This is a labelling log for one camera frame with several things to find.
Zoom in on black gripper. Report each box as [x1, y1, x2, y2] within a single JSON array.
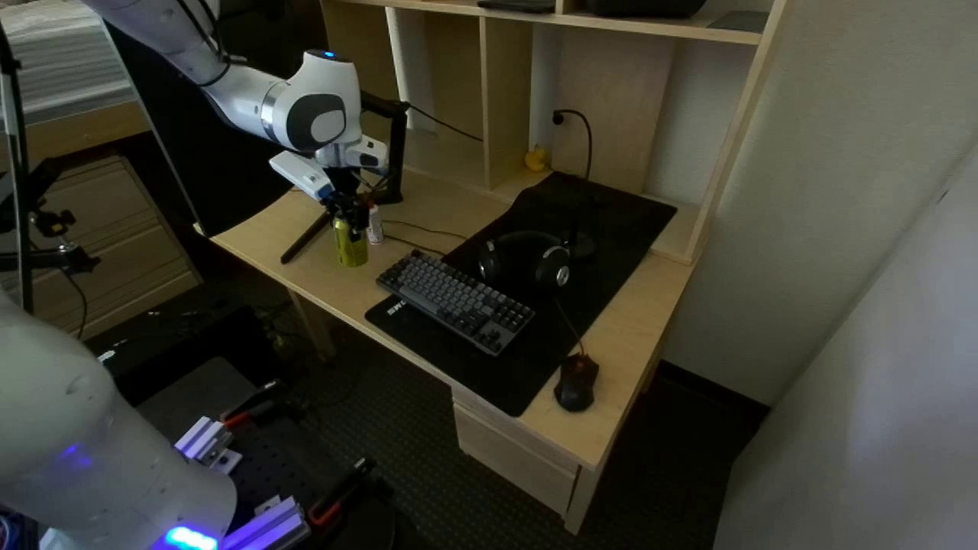
[[322, 161, 375, 235]]

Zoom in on yellow drink can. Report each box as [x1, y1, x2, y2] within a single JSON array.
[[333, 212, 374, 273]]

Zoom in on black monitor stand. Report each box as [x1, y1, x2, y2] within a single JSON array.
[[279, 88, 417, 266]]

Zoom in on grey black keyboard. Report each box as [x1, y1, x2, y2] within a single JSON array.
[[374, 247, 542, 359]]

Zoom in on black monitor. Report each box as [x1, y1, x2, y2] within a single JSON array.
[[106, 25, 308, 239]]

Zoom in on black silver headphones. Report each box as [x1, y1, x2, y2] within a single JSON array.
[[477, 228, 596, 296]]

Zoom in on wooden side cabinet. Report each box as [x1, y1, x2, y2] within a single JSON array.
[[0, 98, 204, 344]]

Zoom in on black desk mat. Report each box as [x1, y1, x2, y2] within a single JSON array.
[[360, 168, 682, 419]]

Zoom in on flat black device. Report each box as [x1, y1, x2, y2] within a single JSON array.
[[477, 0, 559, 16]]

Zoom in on wooden desk drawer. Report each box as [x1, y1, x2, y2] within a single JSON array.
[[448, 387, 604, 538]]

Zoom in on black mouse red accents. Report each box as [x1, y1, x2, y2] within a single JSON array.
[[550, 352, 603, 415]]

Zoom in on wooden shelf hutch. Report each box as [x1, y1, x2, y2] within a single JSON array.
[[317, 0, 794, 269]]

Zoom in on grey ribbed panel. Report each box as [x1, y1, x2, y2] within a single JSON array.
[[0, 0, 123, 107]]

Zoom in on black tripod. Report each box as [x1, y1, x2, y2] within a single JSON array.
[[0, 25, 106, 320]]

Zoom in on black pouch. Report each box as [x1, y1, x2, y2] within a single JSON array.
[[584, 0, 711, 22]]

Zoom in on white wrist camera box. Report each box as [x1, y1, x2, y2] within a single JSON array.
[[266, 147, 338, 204]]

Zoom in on thin black keyboard cable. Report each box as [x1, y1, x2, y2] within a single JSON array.
[[378, 212, 474, 257]]

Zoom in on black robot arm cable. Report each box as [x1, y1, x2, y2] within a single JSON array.
[[171, 0, 236, 88]]

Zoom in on black power cable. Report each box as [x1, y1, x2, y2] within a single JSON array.
[[550, 107, 599, 182]]

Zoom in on grey clamp red handle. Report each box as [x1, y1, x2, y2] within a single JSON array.
[[171, 379, 300, 473], [217, 455, 397, 550]]

